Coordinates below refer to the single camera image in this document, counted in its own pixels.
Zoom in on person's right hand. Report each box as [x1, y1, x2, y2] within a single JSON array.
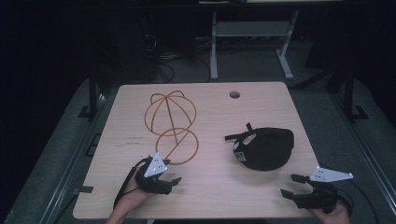
[[310, 200, 352, 224]]

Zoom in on dark tape strip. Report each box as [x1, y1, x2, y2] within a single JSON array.
[[72, 185, 94, 196]]

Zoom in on tangle of floor cables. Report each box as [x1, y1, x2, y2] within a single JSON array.
[[142, 31, 213, 85]]

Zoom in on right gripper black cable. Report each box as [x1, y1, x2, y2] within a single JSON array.
[[337, 179, 380, 224]]

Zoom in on grey metal rail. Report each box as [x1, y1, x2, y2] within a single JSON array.
[[332, 92, 396, 217], [39, 92, 108, 224]]

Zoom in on grey metal stand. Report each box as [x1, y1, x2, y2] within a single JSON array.
[[209, 8, 300, 81]]

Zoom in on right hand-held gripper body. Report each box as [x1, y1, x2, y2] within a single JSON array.
[[292, 165, 355, 215]]

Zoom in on black baseball cap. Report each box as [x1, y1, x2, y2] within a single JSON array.
[[224, 121, 295, 173]]

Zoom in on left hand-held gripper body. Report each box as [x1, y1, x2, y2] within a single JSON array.
[[134, 151, 173, 196]]

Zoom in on person's left hand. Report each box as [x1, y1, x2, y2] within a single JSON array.
[[116, 176, 154, 217]]

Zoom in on gold wire hat stand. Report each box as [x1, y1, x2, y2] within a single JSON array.
[[144, 90, 200, 166]]

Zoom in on black metal stand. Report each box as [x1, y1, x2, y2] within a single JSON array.
[[341, 59, 370, 123], [77, 59, 108, 123]]

